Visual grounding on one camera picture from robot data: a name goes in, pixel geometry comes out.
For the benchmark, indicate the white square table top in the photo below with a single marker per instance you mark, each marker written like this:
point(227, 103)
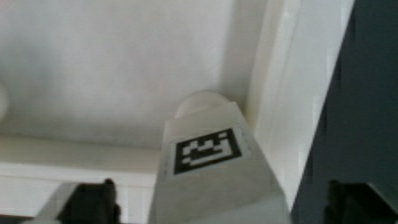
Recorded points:
point(105, 60)

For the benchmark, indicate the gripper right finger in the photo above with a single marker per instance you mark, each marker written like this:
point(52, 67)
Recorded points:
point(361, 204)

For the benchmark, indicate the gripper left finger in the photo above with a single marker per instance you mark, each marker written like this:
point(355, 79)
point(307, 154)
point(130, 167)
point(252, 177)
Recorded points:
point(91, 207)

